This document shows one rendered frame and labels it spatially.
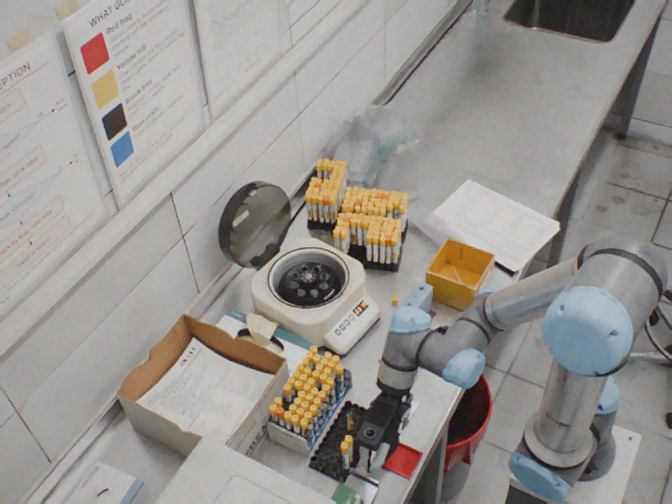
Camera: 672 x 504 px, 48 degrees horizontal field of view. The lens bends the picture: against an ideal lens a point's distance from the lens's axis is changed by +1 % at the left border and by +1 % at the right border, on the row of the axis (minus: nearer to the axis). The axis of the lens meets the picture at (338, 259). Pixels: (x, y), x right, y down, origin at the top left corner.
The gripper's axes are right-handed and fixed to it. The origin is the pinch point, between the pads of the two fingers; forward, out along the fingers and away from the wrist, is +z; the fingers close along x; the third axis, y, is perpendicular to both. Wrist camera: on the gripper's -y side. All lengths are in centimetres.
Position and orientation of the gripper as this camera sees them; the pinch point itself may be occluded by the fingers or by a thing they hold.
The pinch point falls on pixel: (368, 469)
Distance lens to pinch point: 160.8
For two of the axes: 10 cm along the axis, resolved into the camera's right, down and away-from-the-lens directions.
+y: 4.4, -2.3, 8.7
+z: -2.0, 9.2, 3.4
